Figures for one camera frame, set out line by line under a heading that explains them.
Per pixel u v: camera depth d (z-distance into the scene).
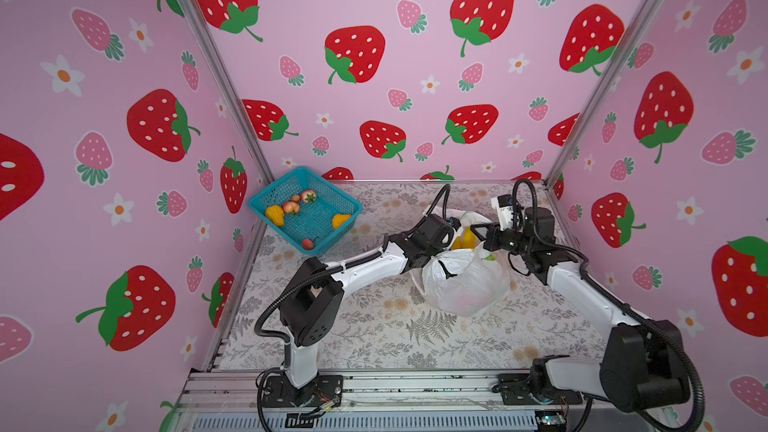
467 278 0.76
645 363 0.41
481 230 0.80
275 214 1.04
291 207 1.07
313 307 0.47
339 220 1.01
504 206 0.74
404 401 0.73
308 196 1.11
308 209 1.14
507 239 0.73
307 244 0.98
